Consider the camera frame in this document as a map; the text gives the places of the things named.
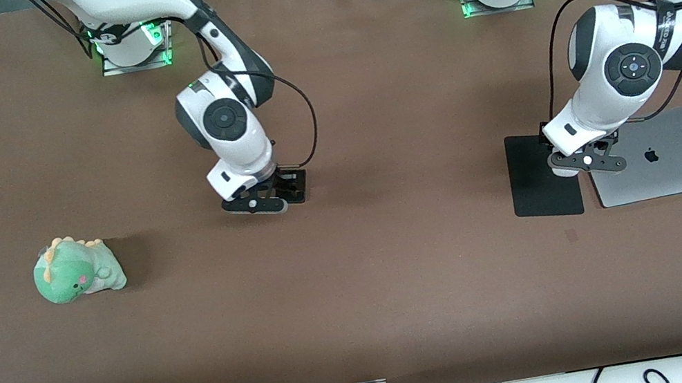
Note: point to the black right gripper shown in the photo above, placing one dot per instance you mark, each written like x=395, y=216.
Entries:
x=291, y=183

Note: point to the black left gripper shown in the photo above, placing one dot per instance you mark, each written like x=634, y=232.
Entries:
x=542, y=139

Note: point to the small black square box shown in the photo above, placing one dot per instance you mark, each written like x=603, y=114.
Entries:
x=303, y=197

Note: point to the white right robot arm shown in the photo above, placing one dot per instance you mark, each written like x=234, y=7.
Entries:
x=227, y=120

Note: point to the black mouse pad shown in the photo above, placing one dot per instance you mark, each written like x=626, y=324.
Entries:
x=531, y=186

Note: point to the green dinosaur plush toy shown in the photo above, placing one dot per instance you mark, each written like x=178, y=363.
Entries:
x=74, y=270

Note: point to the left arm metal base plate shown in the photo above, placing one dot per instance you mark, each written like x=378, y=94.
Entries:
x=522, y=5

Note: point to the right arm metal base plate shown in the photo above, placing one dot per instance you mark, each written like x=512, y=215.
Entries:
x=136, y=67

